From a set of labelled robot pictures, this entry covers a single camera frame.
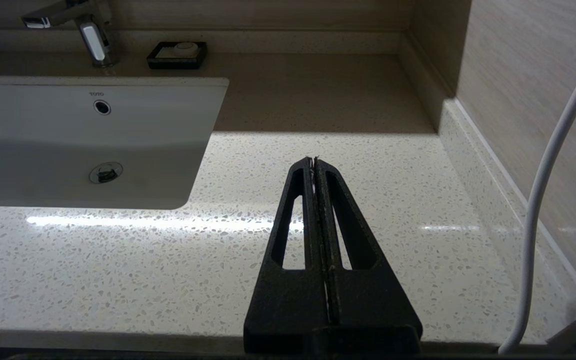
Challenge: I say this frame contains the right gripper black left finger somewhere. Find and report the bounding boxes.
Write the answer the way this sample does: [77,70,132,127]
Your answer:
[244,156,330,354]

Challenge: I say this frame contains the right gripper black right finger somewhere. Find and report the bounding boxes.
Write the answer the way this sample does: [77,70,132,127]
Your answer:
[314,156,423,354]

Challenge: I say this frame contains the chrome sink drain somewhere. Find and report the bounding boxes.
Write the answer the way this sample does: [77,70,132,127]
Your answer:
[88,161,124,184]

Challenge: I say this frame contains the black soap dish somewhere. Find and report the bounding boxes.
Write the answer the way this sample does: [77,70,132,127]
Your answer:
[146,41,208,70]

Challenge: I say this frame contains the white ceramic sink basin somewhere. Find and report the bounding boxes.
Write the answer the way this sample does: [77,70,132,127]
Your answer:
[0,76,230,211]

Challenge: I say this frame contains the chrome faucet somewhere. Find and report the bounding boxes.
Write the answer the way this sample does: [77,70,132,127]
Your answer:
[21,0,120,69]

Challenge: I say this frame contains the white hanging cable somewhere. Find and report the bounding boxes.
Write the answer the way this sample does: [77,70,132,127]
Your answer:
[498,0,576,356]

